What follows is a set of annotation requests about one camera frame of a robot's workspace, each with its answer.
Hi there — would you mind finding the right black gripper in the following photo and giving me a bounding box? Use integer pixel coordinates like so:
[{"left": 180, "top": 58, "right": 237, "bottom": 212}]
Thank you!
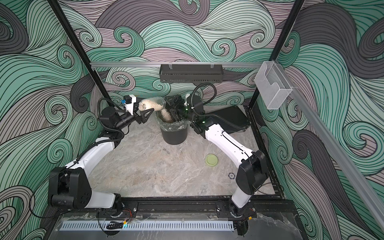
[{"left": 167, "top": 95, "right": 198, "bottom": 125}]

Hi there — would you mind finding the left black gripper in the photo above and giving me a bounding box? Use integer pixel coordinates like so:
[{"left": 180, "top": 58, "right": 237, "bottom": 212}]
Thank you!
[{"left": 115, "top": 101, "right": 153, "bottom": 133}]

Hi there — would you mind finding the glass oatmeal jar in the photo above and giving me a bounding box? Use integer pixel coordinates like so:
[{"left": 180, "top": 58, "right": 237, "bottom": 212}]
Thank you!
[{"left": 139, "top": 97, "right": 166, "bottom": 111}]

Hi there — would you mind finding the light green jar lid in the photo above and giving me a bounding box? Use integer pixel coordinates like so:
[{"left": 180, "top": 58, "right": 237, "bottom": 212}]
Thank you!
[{"left": 205, "top": 154, "right": 219, "bottom": 167}]

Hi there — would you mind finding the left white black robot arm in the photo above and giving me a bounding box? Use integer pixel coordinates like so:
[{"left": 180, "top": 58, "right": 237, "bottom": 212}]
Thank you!
[{"left": 48, "top": 107, "right": 155, "bottom": 215}]

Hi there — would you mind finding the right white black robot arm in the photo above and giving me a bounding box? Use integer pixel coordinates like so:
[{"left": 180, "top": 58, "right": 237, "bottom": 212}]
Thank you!
[{"left": 165, "top": 95, "right": 269, "bottom": 218}]

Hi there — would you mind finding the poured oatmeal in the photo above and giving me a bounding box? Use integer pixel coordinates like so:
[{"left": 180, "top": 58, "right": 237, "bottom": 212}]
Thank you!
[{"left": 160, "top": 109, "right": 175, "bottom": 123}]

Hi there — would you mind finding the clear plastic bin liner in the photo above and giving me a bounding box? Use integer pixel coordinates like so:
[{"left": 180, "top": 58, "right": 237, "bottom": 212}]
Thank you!
[{"left": 155, "top": 110, "right": 190, "bottom": 139}]

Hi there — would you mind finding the black trash bin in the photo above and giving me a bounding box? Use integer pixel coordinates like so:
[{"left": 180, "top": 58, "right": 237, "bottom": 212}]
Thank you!
[{"left": 159, "top": 115, "right": 189, "bottom": 146}]

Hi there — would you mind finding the right black corrugated cable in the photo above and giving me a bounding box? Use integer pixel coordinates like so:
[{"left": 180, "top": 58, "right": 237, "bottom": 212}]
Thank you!
[{"left": 191, "top": 82, "right": 250, "bottom": 133}]

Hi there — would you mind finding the black corrugated cable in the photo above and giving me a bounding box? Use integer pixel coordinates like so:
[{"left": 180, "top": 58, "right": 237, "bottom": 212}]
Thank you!
[
  {"left": 191, "top": 82, "right": 250, "bottom": 133},
  {"left": 67, "top": 97, "right": 130, "bottom": 169}
]

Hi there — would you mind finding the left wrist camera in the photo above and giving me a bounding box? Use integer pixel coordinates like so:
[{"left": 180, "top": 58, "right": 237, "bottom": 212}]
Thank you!
[{"left": 122, "top": 95, "right": 137, "bottom": 115}]

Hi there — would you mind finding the black wall shelf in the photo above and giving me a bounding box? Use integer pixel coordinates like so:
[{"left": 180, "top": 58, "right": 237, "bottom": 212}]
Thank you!
[{"left": 159, "top": 64, "right": 224, "bottom": 84}]

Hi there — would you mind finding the left black corrugated cable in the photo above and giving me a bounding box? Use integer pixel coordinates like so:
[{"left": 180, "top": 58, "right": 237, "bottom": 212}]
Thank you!
[{"left": 67, "top": 97, "right": 130, "bottom": 169}]

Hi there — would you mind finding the clear acrylic wall holder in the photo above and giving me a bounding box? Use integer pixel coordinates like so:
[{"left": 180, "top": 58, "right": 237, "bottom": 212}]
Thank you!
[{"left": 255, "top": 61, "right": 292, "bottom": 110}]

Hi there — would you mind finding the white slotted cable duct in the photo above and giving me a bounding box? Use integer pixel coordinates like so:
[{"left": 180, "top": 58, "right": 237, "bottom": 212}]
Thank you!
[{"left": 59, "top": 220, "right": 235, "bottom": 231}]

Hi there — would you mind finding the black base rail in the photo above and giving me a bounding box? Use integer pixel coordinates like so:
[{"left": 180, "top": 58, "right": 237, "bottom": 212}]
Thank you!
[{"left": 55, "top": 196, "right": 298, "bottom": 219}]

